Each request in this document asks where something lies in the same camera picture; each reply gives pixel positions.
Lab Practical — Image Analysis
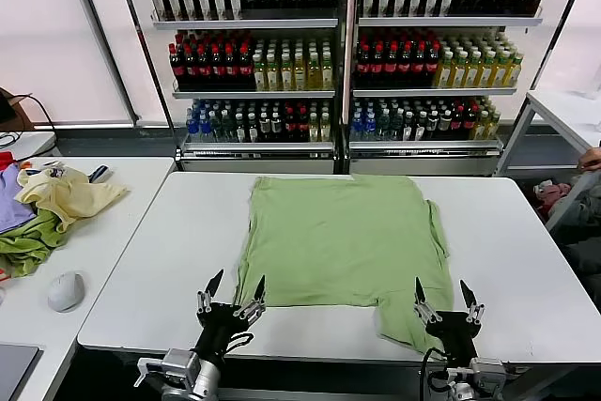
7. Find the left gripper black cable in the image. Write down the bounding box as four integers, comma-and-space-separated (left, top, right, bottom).
227, 332, 254, 351

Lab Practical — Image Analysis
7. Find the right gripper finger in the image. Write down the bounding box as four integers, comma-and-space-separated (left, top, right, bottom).
459, 279, 486, 326
412, 277, 442, 325

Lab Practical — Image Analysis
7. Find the purple garment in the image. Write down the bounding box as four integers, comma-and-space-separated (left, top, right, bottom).
0, 163, 39, 236

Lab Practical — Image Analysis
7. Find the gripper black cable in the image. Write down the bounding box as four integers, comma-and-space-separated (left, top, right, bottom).
419, 347, 450, 401
227, 332, 254, 351

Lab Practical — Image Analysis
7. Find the grey window frame post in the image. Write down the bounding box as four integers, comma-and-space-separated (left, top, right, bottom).
63, 0, 142, 125

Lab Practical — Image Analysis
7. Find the grey beverage display rack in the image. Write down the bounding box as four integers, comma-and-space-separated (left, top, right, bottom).
347, 0, 546, 177
148, 0, 348, 176

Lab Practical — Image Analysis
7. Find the yellow juice bottle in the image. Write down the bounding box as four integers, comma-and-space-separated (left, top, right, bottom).
265, 51, 280, 91
438, 51, 454, 89
306, 51, 321, 91
292, 51, 307, 91
507, 51, 524, 89
279, 51, 294, 91
479, 51, 495, 89
252, 51, 267, 91
320, 51, 335, 91
465, 51, 481, 89
451, 51, 467, 89
493, 51, 509, 89

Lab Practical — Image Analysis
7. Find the pale yellow garment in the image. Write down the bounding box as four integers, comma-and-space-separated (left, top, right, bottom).
14, 166, 131, 233

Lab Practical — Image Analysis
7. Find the crumpled green garment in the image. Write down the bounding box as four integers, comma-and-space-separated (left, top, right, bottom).
0, 208, 69, 279

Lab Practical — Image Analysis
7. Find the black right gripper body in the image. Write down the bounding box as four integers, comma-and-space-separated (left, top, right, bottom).
424, 310, 481, 368

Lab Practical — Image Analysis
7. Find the grey laptop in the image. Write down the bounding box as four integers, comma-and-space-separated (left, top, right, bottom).
0, 343, 42, 401

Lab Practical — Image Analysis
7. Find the person's grey clothing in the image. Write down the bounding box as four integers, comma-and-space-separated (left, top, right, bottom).
561, 184, 601, 280

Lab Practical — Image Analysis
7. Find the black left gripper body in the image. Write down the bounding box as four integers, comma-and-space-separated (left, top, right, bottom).
194, 302, 258, 367

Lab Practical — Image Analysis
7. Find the pink white cloth pile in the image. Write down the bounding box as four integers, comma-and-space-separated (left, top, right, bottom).
532, 179, 572, 219

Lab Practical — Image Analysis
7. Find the white metal side table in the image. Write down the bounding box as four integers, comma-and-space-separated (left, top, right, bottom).
495, 89, 601, 233

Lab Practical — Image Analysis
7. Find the red-capped cola bottle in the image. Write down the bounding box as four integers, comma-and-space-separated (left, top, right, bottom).
209, 42, 224, 90
355, 41, 371, 88
369, 41, 385, 88
223, 42, 238, 90
170, 42, 185, 90
411, 41, 427, 88
196, 42, 211, 90
383, 41, 399, 88
397, 41, 413, 88
183, 42, 198, 90
237, 42, 253, 90
425, 41, 441, 88

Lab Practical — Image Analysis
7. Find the blue white striped cloth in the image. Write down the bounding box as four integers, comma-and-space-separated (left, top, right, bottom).
87, 164, 113, 185

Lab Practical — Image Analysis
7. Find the white computer mouse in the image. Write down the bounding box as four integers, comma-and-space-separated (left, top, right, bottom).
46, 270, 87, 313

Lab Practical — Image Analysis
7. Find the person's hand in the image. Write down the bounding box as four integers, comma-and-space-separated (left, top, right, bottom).
577, 146, 601, 171

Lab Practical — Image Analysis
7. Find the black power cable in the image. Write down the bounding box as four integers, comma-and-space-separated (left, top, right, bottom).
25, 93, 62, 158

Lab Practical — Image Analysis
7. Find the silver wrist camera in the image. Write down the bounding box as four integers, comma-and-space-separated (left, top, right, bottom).
134, 347, 201, 391
468, 356, 516, 391

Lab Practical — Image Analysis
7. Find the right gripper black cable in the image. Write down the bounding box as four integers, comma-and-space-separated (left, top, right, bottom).
419, 347, 450, 401

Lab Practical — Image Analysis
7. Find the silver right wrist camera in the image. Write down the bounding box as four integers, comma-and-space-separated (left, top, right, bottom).
468, 356, 516, 391

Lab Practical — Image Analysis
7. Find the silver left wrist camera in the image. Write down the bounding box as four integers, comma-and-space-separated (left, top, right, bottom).
134, 347, 201, 391

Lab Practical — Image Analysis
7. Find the light green T-shirt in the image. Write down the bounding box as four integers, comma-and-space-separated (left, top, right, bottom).
233, 175, 455, 359

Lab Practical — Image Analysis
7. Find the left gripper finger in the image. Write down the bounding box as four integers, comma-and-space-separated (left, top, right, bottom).
233, 274, 269, 320
195, 269, 225, 316

